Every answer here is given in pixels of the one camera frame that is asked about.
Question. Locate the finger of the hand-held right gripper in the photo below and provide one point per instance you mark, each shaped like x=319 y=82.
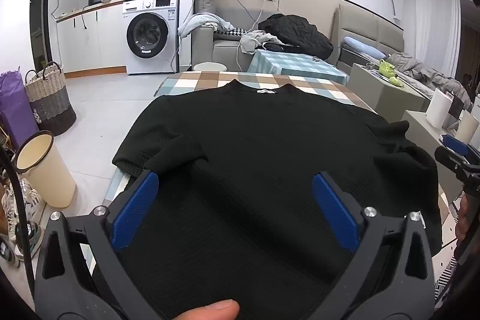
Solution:
x=452 y=160
x=455 y=144

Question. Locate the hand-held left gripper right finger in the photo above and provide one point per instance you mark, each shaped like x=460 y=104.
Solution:
x=333 y=207

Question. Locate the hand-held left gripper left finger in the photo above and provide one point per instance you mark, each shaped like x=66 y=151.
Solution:
x=135 y=207

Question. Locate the black knit sweater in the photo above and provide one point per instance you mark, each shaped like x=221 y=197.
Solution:
x=255 y=155

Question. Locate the person's right hand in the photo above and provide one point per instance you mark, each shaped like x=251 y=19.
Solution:
x=463 y=215

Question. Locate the person's left hand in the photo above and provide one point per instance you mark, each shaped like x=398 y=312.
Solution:
x=210 y=309

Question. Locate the white cylinder container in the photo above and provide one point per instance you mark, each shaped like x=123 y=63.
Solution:
x=468 y=128

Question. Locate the grey low cabinet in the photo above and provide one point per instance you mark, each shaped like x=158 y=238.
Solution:
x=423 y=143

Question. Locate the white paper towel roll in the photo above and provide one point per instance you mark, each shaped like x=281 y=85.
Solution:
x=439 y=108

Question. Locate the grey bed blanket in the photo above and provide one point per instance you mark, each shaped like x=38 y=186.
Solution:
x=423 y=74

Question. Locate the grey nightstand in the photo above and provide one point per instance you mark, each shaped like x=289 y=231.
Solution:
x=378 y=95

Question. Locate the cream trash bin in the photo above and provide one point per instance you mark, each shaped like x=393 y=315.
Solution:
x=45 y=170

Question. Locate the green toy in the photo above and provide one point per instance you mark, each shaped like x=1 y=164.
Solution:
x=388 y=70

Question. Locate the white striped sneaker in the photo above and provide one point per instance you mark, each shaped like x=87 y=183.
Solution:
x=30 y=200

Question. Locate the white green sneaker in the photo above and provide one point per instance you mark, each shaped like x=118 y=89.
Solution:
x=22 y=245

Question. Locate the white curtain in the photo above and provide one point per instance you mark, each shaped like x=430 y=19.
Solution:
x=437 y=24

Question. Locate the blue pillow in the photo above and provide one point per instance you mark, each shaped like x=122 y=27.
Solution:
x=363 y=47

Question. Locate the woven laundry basket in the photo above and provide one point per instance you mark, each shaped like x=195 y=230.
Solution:
x=50 y=102

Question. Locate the beige bed headboard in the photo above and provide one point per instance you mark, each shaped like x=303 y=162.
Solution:
x=371 y=27

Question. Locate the teal plaid small table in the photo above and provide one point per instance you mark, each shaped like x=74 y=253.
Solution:
x=296 y=65

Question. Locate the plaid tablecloth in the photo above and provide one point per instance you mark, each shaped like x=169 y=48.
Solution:
x=210 y=80

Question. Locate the purple bag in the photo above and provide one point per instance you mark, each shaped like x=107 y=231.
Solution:
x=15 y=110

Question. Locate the white round stool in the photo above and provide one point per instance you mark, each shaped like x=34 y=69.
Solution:
x=210 y=66

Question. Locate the white kitchen cabinet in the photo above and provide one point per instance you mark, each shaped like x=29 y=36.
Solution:
x=101 y=39

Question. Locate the white washing machine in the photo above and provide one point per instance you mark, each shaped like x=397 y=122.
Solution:
x=150 y=31

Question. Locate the black jacket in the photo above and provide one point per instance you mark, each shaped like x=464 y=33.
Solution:
x=296 y=33

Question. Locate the grey garment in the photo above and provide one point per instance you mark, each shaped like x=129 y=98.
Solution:
x=255 y=40

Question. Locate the light grey blanket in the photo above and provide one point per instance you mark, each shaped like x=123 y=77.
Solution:
x=200 y=24

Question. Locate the houndstooth cushion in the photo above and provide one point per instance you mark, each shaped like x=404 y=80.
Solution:
x=230 y=33

